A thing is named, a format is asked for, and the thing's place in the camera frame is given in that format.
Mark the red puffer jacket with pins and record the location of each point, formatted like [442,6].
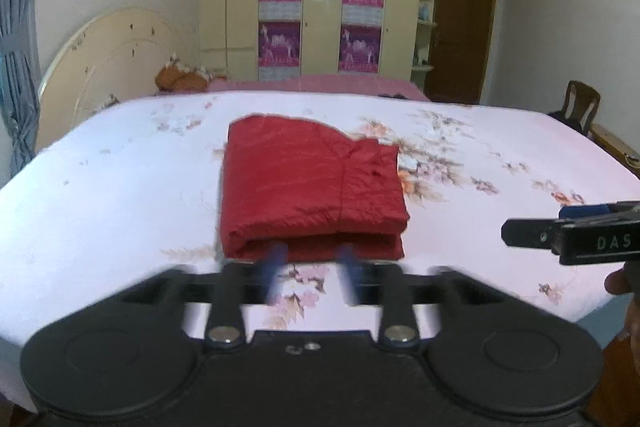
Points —
[311,188]

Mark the cream curved headboard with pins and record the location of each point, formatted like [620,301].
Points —
[111,59]

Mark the lower right purple poster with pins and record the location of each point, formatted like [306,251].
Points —
[359,49]

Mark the lower left purple poster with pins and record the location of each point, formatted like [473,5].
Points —
[278,50]

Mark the blue grey curtain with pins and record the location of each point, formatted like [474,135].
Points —
[20,75]

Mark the black garment on bed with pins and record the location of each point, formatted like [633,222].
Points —
[396,96]

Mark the white floral bed sheet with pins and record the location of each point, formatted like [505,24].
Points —
[134,190]

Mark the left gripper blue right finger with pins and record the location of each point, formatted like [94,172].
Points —
[382,285]

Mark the person right hand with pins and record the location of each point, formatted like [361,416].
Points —
[617,283]

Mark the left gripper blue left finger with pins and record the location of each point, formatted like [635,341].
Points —
[239,284]

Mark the brown wooden door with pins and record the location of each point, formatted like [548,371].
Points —
[459,50]

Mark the wooden chair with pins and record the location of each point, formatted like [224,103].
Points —
[581,101]

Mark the black bag on chair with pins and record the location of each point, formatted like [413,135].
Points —
[570,121]

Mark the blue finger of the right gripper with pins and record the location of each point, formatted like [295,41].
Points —
[529,233]
[584,211]

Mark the orange patterned pillow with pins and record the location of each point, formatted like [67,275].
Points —
[178,77]

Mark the wooden side table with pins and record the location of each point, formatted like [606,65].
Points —
[616,148]

